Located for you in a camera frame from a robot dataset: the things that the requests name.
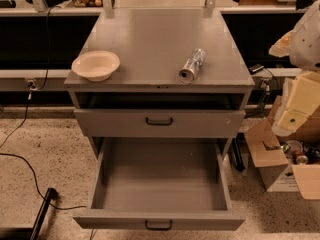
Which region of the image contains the silver redbull can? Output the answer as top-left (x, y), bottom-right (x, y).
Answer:
top-left (179, 48), bottom-right (206, 83)

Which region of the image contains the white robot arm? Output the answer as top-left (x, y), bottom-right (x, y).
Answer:
top-left (269, 0), bottom-right (320, 137)

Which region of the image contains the grey metal drawer cabinet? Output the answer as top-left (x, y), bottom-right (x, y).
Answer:
top-left (65, 8), bottom-right (254, 152)

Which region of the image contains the grey upper drawer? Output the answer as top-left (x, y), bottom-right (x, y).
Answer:
top-left (74, 109), bottom-right (245, 138)

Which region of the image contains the grey open lower drawer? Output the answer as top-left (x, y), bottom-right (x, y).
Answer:
top-left (74, 138), bottom-right (245, 231)

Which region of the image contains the red can in box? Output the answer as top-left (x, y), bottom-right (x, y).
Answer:
top-left (292, 150), bottom-right (308, 165)

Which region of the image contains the white bowl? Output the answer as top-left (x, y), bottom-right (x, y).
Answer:
top-left (71, 51), bottom-right (120, 82)

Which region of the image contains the small black device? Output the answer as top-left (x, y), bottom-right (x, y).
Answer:
top-left (248, 64), bottom-right (264, 74)

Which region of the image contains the black bar on floor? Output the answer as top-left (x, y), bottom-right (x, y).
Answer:
top-left (29, 188), bottom-right (58, 240)

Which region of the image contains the brown cardboard box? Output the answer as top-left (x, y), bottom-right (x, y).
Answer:
top-left (244, 96), bottom-right (320, 200)

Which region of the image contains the black floor cable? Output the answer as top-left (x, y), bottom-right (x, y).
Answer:
top-left (0, 90), bottom-right (88, 212)

